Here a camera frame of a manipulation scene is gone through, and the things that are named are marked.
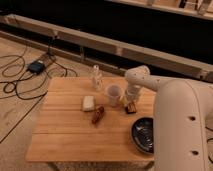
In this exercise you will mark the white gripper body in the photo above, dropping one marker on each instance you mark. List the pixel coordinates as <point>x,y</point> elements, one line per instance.
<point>132,93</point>

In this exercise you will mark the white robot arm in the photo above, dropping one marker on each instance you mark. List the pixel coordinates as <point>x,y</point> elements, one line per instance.
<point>180,110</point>

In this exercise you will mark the white sponge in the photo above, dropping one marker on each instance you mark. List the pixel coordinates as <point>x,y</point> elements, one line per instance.
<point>88,103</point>

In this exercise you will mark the translucent plastic cup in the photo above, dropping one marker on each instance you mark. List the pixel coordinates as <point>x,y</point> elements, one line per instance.
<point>113,93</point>

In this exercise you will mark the brown sausage toy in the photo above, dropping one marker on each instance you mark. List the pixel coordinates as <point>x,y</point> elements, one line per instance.
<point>98,114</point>

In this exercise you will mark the clear glass bottle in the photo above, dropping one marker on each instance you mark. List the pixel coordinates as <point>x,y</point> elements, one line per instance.
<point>97,77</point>

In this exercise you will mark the dark round bowl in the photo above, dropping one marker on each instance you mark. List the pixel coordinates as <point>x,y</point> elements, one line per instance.
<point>142,135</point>

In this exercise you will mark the wooden table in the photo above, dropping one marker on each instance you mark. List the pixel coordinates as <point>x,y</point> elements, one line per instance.
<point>65,133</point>

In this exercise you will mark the black power adapter box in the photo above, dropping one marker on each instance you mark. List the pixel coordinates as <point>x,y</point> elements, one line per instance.
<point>36,67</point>

